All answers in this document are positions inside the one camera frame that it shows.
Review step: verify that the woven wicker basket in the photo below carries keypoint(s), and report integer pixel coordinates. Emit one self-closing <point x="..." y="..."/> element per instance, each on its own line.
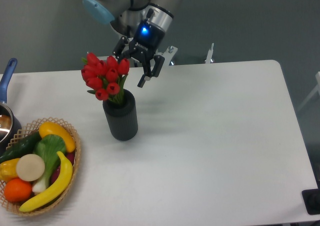
<point x="26" y="130"/>

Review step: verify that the dark grey ribbed vase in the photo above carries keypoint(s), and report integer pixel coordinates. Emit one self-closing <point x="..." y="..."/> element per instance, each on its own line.
<point x="122" y="120"/>

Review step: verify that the green cucumber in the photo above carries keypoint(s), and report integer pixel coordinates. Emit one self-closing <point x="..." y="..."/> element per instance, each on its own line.
<point x="23" y="147"/>

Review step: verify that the yellow banana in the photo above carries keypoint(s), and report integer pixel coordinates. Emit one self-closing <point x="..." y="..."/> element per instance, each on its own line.
<point x="53" y="191"/>

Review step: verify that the orange fruit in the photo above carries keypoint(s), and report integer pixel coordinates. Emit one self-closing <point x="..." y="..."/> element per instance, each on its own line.
<point x="17" y="190"/>

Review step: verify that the yellow bell pepper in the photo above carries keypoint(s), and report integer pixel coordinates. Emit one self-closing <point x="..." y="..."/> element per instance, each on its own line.
<point x="8" y="169"/>

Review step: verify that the green bok choy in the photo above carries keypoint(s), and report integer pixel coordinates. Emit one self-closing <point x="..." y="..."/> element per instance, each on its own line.
<point x="47" y="149"/>

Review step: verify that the blue handled saucepan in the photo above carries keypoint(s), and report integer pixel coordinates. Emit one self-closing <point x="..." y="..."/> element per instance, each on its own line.
<point x="9" y="124"/>

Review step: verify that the yellow squash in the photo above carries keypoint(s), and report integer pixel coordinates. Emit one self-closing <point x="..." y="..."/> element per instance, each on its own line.
<point x="52" y="128"/>

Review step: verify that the beige round disc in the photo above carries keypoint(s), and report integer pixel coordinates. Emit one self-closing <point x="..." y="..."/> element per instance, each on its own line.
<point x="30" y="167"/>

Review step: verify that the black device at table edge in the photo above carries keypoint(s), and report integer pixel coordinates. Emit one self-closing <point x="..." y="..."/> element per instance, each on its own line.
<point x="311" y="198"/>

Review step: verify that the red tulip bouquet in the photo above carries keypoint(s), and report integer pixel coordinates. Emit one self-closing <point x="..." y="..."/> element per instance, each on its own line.
<point x="106" y="78"/>

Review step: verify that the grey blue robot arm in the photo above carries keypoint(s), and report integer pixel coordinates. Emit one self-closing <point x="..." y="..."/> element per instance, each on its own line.
<point x="124" y="16"/>

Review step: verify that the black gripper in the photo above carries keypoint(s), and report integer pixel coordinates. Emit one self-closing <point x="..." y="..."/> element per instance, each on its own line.
<point x="145" y="42"/>

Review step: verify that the white frame at right edge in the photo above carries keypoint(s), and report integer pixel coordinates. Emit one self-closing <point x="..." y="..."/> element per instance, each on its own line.
<point x="312" y="96"/>

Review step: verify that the purple red vegetable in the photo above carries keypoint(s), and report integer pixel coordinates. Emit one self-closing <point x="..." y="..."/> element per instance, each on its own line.
<point x="56" y="173"/>

